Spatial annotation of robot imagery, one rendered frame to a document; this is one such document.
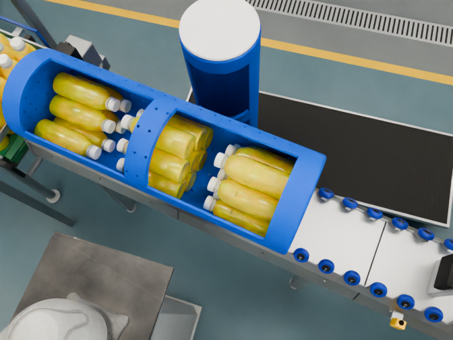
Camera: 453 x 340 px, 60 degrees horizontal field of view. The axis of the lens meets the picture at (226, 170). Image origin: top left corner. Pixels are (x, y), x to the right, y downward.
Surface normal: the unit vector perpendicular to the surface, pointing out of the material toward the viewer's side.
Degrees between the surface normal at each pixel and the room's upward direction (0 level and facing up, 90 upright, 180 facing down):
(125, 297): 4
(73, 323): 70
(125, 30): 0
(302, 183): 0
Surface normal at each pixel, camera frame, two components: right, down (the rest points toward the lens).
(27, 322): 0.11, -0.41
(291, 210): -0.24, 0.06
